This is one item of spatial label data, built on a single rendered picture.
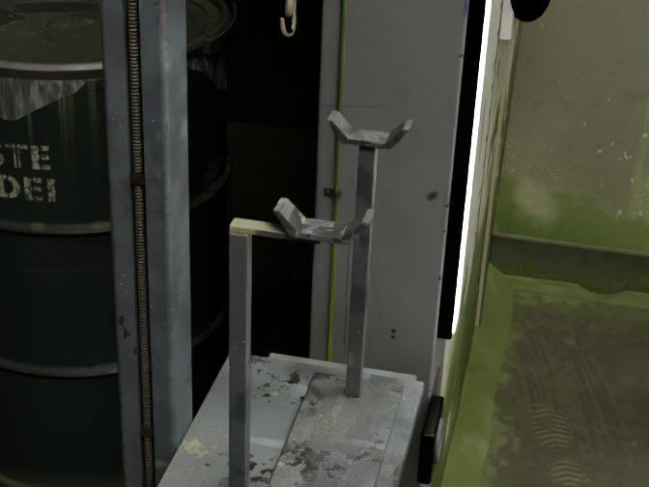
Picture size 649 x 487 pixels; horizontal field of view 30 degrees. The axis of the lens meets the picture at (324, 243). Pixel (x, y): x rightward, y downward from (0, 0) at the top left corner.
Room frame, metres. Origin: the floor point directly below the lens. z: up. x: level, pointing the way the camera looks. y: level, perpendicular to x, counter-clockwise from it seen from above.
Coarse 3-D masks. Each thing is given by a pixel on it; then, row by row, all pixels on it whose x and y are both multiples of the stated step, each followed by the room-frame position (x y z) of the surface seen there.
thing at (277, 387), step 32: (224, 384) 1.09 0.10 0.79; (256, 384) 1.09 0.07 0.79; (288, 384) 1.10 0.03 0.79; (416, 384) 1.11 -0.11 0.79; (224, 416) 1.03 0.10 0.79; (256, 416) 1.03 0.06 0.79; (288, 416) 1.04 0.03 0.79; (416, 416) 1.06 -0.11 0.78; (192, 448) 0.98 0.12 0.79; (224, 448) 0.98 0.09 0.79; (256, 448) 0.98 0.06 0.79; (160, 480) 0.93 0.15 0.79; (192, 480) 0.93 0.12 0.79; (256, 480) 0.93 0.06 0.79; (384, 480) 0.94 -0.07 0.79
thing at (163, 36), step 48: (144, 0) 0.98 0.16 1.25; (144, 48) 0.98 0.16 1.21; (144, 96) 0.98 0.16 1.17; (144, 144) 0.98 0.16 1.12; (144, 192) 0.99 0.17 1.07; (144, 240) 0.98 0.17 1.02; (144, 288) 0.98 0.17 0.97; (144, 336) 0.98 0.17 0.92; (144, 384) 0.98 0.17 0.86; (144, 432) 0.98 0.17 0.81; (144, 480) 0.99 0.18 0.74
